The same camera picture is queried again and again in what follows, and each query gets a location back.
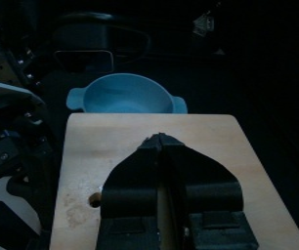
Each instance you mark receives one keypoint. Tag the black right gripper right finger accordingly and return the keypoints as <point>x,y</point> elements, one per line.
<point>208,188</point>

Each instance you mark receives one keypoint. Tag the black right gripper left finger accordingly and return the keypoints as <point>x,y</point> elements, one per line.
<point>134,185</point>

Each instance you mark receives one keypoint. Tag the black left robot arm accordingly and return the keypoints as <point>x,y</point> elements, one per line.
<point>2,62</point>

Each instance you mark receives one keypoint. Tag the light wooden cutting board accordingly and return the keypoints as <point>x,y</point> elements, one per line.
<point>95,146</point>

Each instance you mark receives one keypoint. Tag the black office chair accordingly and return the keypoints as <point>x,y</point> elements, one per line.
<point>99,42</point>

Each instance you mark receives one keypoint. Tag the hanging silver metal clip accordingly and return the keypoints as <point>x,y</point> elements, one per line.
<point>203,24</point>

